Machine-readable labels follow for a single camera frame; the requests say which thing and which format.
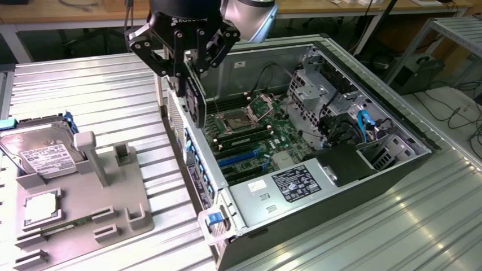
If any black box device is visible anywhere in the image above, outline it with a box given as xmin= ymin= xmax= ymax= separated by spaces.
xmin=392 ymin=55 xmax=446 ymax=95

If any silver drive cage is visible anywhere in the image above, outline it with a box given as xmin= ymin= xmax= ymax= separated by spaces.
xmin=287 ymin=67 xmax=362 ymax=147

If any metal socket cover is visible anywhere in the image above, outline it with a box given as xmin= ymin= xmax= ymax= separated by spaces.
xmin=245 ymin=94 xmax=282 ymax=115

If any green motherboard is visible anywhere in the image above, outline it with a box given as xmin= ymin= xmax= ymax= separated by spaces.
xmin=202 ymin=93 xmax=325 ymax=184

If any black wire inside case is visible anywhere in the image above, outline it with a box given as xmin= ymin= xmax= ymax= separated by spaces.
xmin=255 ymin=63 xmax=293 ymax=95

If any blue expansion slot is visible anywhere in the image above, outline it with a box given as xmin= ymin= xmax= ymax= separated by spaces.
xmin=217 ymin=148 xmax=261 ymax=168

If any blue SATA wire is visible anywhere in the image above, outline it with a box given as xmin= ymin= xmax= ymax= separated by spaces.
xmin=356 ymin=108 xmax=378 ymax=145

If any metal shelf frame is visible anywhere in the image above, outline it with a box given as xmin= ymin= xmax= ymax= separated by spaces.
xmin=384 ymin=16 xmax=482 ymax=85

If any silver CPU chip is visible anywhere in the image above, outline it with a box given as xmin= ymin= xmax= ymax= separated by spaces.
xmin=23 ymin=194 xmax=58 ymax=221

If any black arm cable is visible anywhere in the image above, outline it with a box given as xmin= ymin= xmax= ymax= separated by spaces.
xmin=125 ymin=0 xmax=138 ymax=32

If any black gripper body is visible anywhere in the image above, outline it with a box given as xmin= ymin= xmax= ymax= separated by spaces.
xmin=147 ymin=0 xmax=225 ymax=51

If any grey power supply unit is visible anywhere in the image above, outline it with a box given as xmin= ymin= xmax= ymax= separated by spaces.
xmin=229 ymin=161 xmax=342 ymax=228

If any CPU socket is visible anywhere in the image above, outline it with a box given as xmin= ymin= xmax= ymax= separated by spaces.
xmin=222 ymin=112 xmax=259 ymax=132

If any open black PC case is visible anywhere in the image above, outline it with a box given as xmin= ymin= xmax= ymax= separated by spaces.
xmin=153 ymin=33 xmax=445 ymax=271

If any black loose cable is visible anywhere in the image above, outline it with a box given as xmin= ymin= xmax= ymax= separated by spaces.
xmin=446 ymin=106 xmax=482 ymax=142

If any black fan shroud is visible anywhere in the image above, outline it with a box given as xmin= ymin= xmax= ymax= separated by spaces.
xmin=314 ymin=145 xmax=380 ymax=187

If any green RAM stick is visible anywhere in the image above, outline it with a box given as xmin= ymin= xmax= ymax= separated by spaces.
xmin=39 ymin=215 xmax=98 ymax=237

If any hard disk with blue carrier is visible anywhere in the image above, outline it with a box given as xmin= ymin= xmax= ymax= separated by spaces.
xmin=0 ymin=111 xmax=85 ymax=181

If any wooden desk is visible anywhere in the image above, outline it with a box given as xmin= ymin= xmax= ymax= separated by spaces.
xmin=0 ymin=0 xmax=472 ymax=32

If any silver chipset heat sink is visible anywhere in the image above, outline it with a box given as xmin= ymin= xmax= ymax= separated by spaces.
xmin=271 ymin=151 xmax=299 ymax=168

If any installed black RAM stick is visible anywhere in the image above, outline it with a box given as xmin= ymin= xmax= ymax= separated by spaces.
xmin=217 ymin=132 xmax=273 ymax=150

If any grey plastic parts rack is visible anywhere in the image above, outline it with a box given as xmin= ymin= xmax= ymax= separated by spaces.
xmin=11 ymin=131 xmax=158 ymax=271

